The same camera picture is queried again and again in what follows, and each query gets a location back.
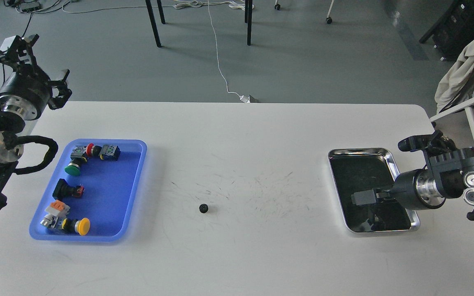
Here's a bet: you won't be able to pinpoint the grey power adapter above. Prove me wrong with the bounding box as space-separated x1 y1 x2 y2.
239 95 258 103

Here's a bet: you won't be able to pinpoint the black push button switch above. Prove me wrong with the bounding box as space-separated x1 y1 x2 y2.
52 178 85 200

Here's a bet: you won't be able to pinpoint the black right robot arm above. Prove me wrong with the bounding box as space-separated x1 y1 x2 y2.
351 130 474 221

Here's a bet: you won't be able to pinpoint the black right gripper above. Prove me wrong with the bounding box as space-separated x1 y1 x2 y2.
351 171 422 210

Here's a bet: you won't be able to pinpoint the black table legs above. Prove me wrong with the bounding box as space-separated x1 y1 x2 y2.
145 0 254 48

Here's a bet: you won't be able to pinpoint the white floor cable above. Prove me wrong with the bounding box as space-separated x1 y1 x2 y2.
173 0 256 103

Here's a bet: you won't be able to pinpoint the silver metal tray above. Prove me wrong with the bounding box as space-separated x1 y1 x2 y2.
328 148 420 236

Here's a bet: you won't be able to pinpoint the black gear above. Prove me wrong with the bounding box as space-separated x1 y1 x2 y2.
199 203 209 213

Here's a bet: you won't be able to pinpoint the yellow push button switch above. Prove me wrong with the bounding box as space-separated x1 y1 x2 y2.
54 218 91 236

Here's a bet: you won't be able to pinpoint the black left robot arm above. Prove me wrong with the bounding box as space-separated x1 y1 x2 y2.
0 34 72 210

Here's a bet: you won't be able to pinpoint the black floor cable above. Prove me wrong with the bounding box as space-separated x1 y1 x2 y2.
0 0 73 83

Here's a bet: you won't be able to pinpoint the orange grey contact block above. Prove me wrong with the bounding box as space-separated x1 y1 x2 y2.
40 200 71 230

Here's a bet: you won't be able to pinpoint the red push button switch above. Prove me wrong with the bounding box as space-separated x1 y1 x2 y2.
85 143 121 161

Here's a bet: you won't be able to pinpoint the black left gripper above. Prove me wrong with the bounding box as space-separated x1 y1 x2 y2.
0 35 73 120

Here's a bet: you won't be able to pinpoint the blue plastic tray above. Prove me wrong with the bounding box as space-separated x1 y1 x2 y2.
29 139 147 243

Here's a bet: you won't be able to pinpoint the green push button switch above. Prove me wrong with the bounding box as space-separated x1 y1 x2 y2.
64 146 88 176

